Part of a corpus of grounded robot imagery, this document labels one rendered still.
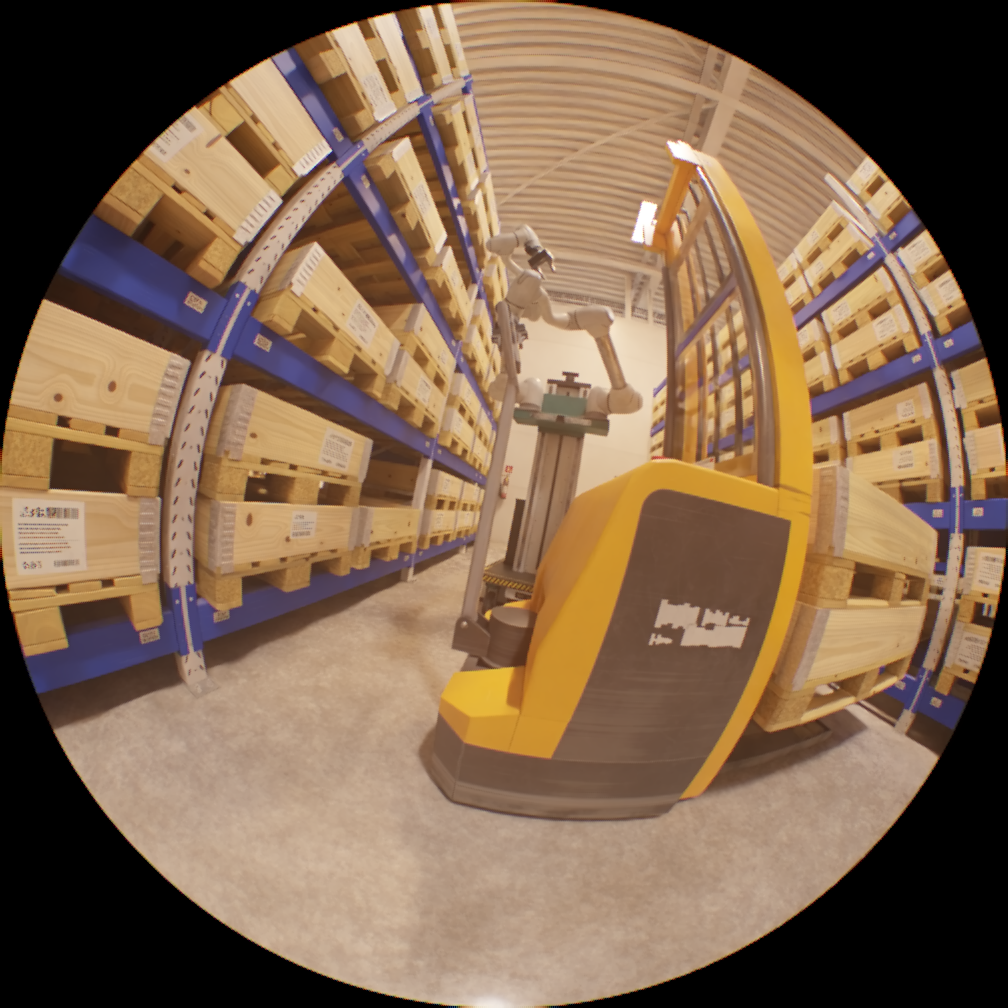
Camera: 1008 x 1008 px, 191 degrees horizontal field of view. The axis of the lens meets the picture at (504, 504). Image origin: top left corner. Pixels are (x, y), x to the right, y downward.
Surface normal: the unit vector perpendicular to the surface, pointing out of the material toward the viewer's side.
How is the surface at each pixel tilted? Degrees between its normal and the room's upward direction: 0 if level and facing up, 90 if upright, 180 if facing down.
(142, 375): 90
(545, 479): 90
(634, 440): 90
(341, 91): 180
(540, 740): 90
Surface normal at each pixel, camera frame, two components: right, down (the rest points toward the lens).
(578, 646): -0.11, -0.04
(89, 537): 0.98, 0.18
